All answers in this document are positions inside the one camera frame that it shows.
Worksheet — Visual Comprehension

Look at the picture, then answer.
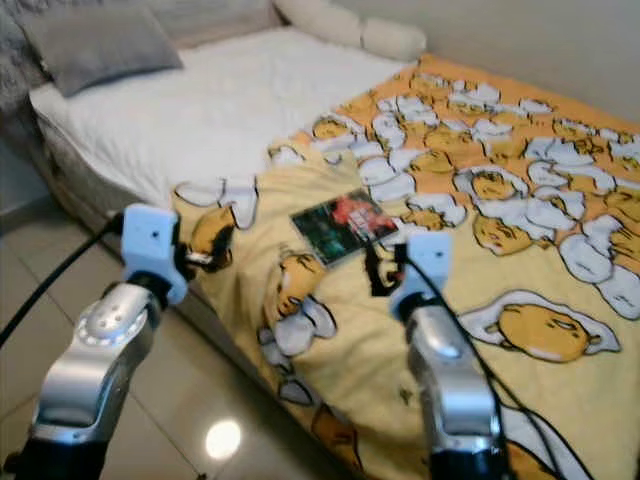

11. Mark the yellow egg print blanket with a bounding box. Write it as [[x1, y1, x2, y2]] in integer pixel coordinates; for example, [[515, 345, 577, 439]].
[[172, 55, 640, 480]]

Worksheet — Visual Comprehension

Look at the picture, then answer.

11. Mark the grey pillow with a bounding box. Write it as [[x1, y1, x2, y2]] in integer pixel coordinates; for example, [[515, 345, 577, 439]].
[[20, 5, 186, 98]]

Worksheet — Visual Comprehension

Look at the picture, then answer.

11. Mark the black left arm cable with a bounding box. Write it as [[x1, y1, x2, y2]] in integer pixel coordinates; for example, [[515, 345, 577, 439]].
[[0, 215, 126, 346]]

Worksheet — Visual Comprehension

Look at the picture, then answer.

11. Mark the white mattress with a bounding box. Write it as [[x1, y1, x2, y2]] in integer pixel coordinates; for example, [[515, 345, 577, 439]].
[[28, 28, 411, 271]]

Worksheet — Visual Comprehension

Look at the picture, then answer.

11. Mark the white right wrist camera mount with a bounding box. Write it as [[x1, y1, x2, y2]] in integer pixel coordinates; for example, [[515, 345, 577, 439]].
[[390, 232, 453, 321]]

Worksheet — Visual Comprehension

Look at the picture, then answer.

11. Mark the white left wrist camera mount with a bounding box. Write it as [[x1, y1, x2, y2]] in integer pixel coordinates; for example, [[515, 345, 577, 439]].
[[120, 203, 191, 306]]

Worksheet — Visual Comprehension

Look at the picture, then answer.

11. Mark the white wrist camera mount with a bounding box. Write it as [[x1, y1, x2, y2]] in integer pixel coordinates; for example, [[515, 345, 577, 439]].
[[120, 203, 191, 306], [390, 232, 453, 321]]

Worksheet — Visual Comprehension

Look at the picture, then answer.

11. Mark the dark green red book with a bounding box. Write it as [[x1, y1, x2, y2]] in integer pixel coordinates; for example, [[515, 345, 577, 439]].
[[290, 188, 401, 269]]

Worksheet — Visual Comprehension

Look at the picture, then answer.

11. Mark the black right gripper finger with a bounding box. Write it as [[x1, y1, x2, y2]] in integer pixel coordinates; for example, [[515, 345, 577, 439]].
[[363, 245, 391, 298]]

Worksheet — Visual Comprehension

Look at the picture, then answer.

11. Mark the cream bolster pillow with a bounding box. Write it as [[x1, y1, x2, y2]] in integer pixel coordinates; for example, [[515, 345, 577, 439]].
[[272, 0, 429, 63]]

